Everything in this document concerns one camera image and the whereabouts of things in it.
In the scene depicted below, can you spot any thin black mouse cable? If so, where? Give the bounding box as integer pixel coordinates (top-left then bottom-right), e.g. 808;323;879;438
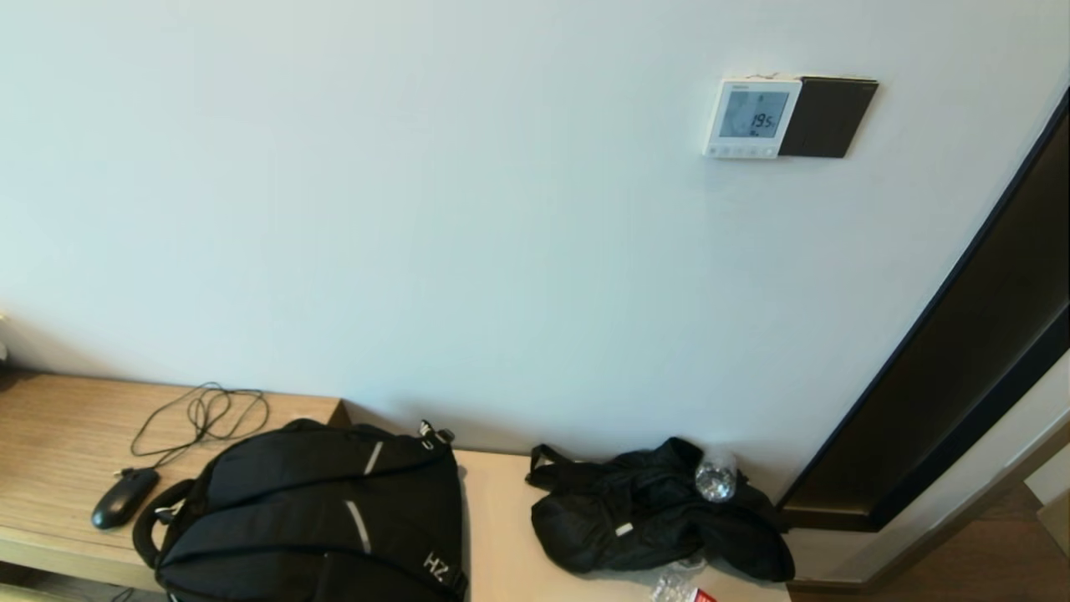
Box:
130;383;270;474

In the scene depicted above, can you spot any black crumpled cloth bag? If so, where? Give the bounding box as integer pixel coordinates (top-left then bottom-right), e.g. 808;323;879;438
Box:
525;436;797;584

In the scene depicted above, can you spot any black backpack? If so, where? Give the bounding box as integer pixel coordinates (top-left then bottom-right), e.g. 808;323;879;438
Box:
131;418;469;602

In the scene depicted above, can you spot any white wall thermostat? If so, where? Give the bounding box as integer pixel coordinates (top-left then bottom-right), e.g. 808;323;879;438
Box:
704;78;803;160

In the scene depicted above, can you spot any crumpled plastic wrapper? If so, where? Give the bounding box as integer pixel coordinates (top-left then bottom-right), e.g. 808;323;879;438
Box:
652;569;718;602

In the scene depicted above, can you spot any black computer mouse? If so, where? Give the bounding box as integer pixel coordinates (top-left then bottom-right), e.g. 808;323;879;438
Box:
90;468;160;531

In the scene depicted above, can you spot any black wall switch panel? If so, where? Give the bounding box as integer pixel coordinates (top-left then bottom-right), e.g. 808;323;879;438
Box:
779;76;879;159

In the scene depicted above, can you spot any dark brown door frame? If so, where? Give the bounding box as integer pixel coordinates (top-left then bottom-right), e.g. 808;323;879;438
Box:
777;88;1070;533

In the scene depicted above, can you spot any clear empty plastic bottle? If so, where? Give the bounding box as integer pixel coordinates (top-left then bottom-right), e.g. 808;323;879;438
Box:
695;456;738;504

